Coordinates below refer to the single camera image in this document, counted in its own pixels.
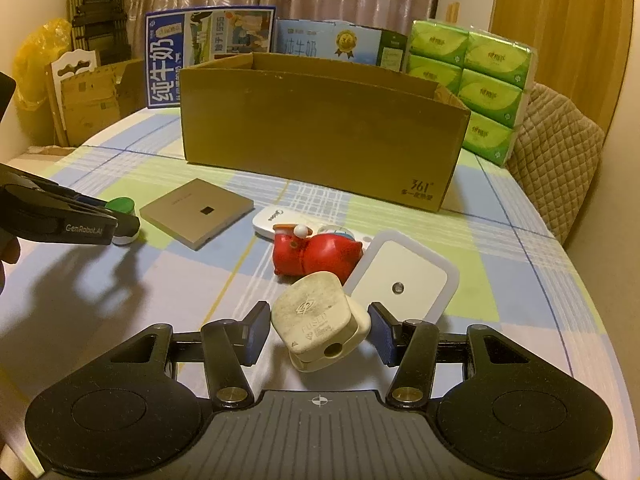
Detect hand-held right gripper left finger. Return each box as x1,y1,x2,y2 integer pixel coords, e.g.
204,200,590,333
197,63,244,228
102,301,272,409

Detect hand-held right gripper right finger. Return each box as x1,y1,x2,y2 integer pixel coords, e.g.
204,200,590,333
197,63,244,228
368,302,543,409

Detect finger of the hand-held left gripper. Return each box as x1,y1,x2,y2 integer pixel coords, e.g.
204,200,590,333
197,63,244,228
0,184,119,247
0,162,121,221

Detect cream electrical plug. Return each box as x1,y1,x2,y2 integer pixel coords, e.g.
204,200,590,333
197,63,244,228
270,270,372,373

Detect green capped white container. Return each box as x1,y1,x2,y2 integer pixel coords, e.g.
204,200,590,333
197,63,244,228
106,197,142,246

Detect red toy figurine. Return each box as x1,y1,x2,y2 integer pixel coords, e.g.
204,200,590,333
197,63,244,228
272,224,364,281

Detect white remote control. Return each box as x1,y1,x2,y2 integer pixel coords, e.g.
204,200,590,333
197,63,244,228
251,207,372,252

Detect brown cardboard box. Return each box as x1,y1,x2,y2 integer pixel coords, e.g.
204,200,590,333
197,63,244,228
179,51,472,212

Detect person's left hand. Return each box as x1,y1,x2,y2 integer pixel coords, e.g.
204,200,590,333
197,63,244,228
0,236,22,297

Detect yellow plastic bag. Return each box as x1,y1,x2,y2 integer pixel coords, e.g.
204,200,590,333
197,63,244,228
14,18,73,111

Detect white square night light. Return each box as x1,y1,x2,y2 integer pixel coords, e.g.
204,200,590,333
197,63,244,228
342,229,460,323

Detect flattened cardboard cartons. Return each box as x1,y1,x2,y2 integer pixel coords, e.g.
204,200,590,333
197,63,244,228
45,51,147,147

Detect folded black trolley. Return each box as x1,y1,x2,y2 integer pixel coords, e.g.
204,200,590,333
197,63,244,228
66,0,132,64

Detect flat brown box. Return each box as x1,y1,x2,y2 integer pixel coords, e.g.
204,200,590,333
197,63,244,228
139,178,255,252

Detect dark blue milk carton box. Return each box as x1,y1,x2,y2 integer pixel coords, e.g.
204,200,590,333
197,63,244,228
145,6,277,110

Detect chair with quilted beige cover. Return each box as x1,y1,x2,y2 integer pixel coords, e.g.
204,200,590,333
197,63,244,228
505,82,606,248

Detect pack of green tissue packets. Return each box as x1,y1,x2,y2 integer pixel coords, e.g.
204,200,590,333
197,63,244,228
406,20,537,168

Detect light blue milk carton box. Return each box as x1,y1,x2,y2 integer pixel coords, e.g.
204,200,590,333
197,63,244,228
274,18,412,72

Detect wooden door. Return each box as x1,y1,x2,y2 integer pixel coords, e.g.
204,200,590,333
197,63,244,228
490,0,632,132

